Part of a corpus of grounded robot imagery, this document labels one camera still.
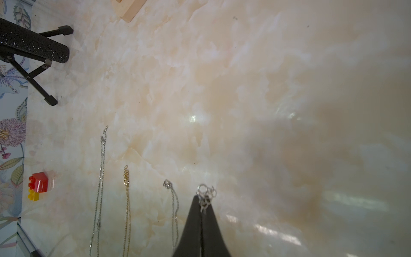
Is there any black microphone with mesh head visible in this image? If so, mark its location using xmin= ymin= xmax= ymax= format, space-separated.
xmin=1 ymin=19 xmax=70 ymax=63

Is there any wooden jewelry display stand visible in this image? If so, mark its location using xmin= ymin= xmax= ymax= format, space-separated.
xmin=111 ymin=0 xmax=147 ymax=23

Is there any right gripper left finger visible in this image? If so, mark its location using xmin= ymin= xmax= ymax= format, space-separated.
xmin=173 ymin=195 xmax=202 ymax=257

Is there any red toy brick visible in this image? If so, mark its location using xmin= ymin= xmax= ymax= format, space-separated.
xmin=28 ymin=172 xmax=49 ymax=193

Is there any yellow toy brick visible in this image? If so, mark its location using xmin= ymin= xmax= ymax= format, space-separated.
xmin=28 ymin=189 xmax=40 ymax=201

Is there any gold chain necklace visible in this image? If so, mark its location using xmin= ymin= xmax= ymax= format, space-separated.
xmin=121 ymin=165 xmax=132 ymax=257

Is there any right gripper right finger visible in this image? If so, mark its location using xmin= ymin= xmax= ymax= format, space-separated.
xmin=201 ymin=199 xmax=231 ymax=257

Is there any thin silver pendant necklace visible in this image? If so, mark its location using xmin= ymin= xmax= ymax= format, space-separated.
xmin=163 ymin=179 xmax=180 ymax=251

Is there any silver chain necklace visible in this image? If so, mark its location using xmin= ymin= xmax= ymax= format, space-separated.
xmin=196 ymin=184 xmax=217 ymax=213
xmin=89 ymin=125 xmax=109 ymax=257

